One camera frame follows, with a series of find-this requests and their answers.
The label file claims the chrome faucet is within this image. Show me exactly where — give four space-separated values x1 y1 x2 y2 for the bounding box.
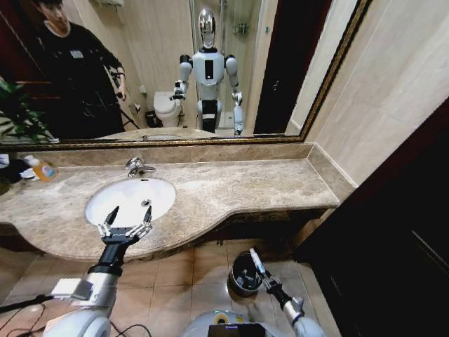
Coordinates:
124 157 157 178

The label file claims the white blue tube trash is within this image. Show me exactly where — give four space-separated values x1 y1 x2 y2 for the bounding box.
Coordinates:
249 248 265 275

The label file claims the dark wooden door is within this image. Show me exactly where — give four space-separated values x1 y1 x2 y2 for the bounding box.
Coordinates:
292 100 449 337

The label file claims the gold framed wall mirror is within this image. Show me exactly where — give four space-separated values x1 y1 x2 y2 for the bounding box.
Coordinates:
0 0 373 152

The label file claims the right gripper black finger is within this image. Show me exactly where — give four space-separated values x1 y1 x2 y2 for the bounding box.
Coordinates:
262 270 281 289

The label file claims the orange soap bottle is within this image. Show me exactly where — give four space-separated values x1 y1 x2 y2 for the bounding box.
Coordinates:
23 154 58 183

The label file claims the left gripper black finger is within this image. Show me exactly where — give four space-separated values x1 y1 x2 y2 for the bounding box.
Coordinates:
97 205 121 239
130 205 154 240

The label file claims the white robot front shell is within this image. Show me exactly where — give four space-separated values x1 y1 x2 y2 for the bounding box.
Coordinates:
181 310 272 337

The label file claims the black cable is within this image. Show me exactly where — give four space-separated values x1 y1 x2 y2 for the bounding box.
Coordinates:
0 293 55 315

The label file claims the white oval sink basin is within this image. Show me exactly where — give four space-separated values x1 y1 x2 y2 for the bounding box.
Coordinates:
85 177 177 227

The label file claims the black round trash bin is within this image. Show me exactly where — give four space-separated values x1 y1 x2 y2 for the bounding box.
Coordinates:
227 251 268 300

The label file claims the white toilet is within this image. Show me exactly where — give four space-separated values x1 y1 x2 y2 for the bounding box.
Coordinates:
152 90 184 128

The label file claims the green leafy plant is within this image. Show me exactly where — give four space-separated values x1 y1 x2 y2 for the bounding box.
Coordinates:
0 76 60 144

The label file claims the black pouch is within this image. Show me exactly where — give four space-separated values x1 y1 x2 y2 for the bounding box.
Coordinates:
0 158 33 185

